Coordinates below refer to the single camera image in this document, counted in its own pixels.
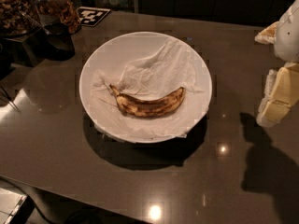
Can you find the white paper towel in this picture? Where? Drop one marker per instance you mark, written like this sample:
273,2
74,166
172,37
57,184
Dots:
155,69

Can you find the black white marker tag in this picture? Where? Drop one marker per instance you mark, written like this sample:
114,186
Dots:
91,16

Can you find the spotted brown banana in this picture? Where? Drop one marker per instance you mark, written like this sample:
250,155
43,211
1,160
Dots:
148,108

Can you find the white round bowl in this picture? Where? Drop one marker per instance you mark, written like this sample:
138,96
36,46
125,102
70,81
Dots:
106,56

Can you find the glass jar of nuts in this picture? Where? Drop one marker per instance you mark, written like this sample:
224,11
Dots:
17,17

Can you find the black scoop cup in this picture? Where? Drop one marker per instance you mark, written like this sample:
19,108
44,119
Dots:
59,45

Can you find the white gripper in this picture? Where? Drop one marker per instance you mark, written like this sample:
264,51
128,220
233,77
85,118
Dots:
288,36

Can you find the glass jar of snacks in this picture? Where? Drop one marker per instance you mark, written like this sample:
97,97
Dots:
64,10

